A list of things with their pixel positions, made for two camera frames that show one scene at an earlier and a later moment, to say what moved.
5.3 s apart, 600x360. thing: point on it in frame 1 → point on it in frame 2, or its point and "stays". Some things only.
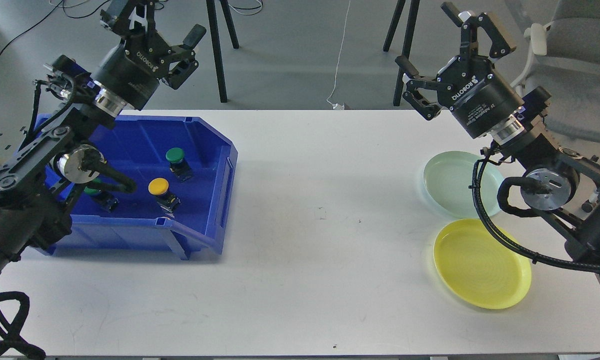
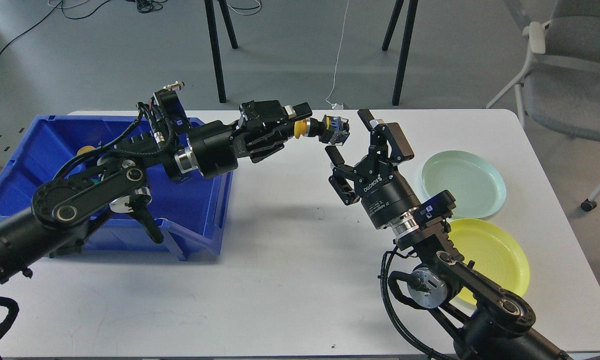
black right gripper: x=469 y=85 → x=384 y=193
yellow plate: x=479 y=267 stays
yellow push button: x=158 y=187 → x=333 y=130
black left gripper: x=131 y=72 → x=216 y=147
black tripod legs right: x=412 y=19 stays
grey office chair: x=576 y=59 stays
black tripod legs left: x=210 y=4 stays
